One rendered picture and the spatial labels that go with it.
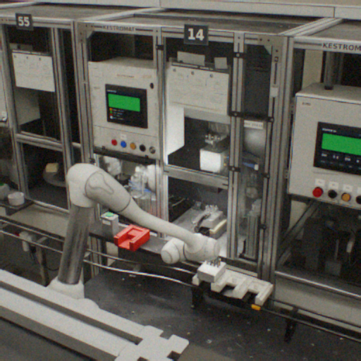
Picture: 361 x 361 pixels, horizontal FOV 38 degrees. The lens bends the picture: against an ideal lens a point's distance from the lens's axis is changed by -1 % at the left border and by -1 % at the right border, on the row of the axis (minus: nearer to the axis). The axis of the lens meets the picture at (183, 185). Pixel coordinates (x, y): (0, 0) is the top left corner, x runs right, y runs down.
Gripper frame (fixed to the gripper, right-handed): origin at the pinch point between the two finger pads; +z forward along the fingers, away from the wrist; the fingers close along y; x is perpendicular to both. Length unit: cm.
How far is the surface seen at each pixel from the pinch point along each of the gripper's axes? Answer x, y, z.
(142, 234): 26.1, -3.5, -23.1
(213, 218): -3.8, 3.0, 0.5
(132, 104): 34, 65, -17
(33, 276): 162, -100, 18
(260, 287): -42.0, -13.4, -23.4
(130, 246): 27.2, -6.4, -32.7
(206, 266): -15.5, -7.3, -28.7
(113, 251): 129, -100, 81
